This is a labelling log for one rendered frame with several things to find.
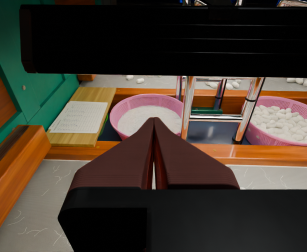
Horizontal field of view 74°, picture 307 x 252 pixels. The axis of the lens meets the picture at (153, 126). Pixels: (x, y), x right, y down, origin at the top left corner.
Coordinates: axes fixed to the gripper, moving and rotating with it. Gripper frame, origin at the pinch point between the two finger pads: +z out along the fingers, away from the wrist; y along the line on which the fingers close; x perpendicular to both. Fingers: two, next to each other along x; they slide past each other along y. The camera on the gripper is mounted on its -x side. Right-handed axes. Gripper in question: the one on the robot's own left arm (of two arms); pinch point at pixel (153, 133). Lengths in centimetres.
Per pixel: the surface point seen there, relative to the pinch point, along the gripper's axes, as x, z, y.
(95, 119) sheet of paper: 27, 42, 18
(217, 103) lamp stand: 30, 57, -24
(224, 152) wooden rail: 29.3, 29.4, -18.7
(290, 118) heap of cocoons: 31, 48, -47
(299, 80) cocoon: 29, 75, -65
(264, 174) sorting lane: 31.9, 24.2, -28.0
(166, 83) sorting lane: 30, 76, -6
